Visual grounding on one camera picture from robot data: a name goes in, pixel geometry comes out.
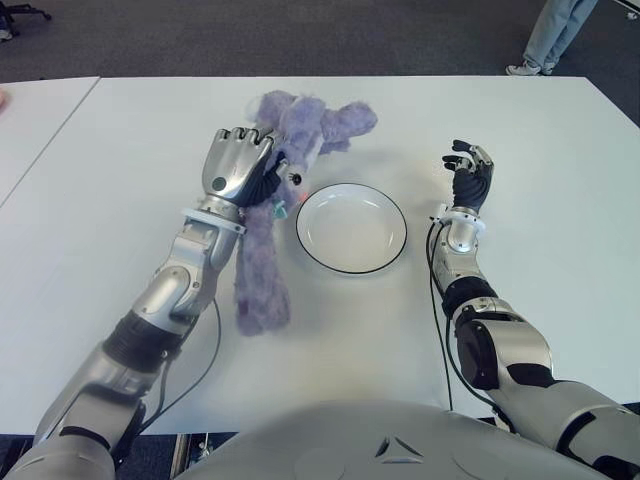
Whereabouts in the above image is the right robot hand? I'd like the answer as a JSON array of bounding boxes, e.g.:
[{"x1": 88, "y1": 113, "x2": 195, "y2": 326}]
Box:
[{"x1": 441, "y1": 139, "x2": 496, "y2": 213}]

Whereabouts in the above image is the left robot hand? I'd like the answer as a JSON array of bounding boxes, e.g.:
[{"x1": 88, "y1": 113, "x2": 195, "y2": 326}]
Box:
[{"x1": 198, "y1": 126, "x2": 291, "y2": 207}]

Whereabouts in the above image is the purple plush bunny doll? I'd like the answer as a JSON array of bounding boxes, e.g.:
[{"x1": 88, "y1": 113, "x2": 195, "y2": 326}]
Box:
[{"x1": 233, "y1": 89, "x2": 379, "y2": 338}]

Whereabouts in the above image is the white plate black rim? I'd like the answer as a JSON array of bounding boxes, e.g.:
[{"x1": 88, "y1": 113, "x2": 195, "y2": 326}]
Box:
[{"x1": 295, "y1": 183, "x2": 408, "y2": 276}]

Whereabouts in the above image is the person in light jeans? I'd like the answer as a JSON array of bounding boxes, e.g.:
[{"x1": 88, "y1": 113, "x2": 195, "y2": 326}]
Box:
[{"x1": 505, "y1": 0, "x2": 599, "y2": 77}]

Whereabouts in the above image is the black office chair base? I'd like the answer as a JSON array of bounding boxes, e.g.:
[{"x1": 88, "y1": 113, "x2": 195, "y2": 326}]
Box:
[{"x1": 0, "y1": 0, "x2": 53, "y2": 37}]

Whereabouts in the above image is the grey robot torso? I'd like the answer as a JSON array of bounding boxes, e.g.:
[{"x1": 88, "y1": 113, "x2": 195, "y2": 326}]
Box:
[{"x1": 172, "y1": 398, "x2": 619, "y2": 480}]

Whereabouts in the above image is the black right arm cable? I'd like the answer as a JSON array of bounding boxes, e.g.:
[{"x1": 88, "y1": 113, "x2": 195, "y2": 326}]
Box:
[{"x1": 425, "y1": 219, "x2": 456, "y2": 412}]

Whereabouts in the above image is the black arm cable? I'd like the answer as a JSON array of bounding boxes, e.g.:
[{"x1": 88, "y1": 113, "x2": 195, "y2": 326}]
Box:
[
  {"x1": 425, "y1": 219, "x2": 456, "y2": 412},
  {"x1": 139, "y1": 298, "x2": 223, "y2": 437}
]

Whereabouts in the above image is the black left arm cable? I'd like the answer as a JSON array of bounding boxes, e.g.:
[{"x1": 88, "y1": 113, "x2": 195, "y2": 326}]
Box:
[{"x1": 139, "y1": 298, "x2": 223, "y2": 437}]

